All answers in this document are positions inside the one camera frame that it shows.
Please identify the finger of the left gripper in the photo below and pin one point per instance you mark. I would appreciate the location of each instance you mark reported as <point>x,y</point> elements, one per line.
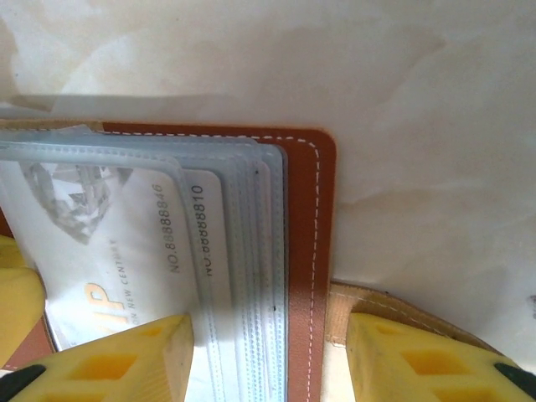
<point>21,305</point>

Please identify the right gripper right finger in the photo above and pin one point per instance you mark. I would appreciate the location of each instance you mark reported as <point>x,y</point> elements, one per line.
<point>419,368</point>

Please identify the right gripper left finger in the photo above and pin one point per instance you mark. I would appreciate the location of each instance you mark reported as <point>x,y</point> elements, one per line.
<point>104,368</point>

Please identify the silver VIP card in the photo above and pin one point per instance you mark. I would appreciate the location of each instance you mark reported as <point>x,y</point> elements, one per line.
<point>205,234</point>
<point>104,251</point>

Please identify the brown leather card holder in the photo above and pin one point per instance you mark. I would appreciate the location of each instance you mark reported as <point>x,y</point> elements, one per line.
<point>301,234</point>

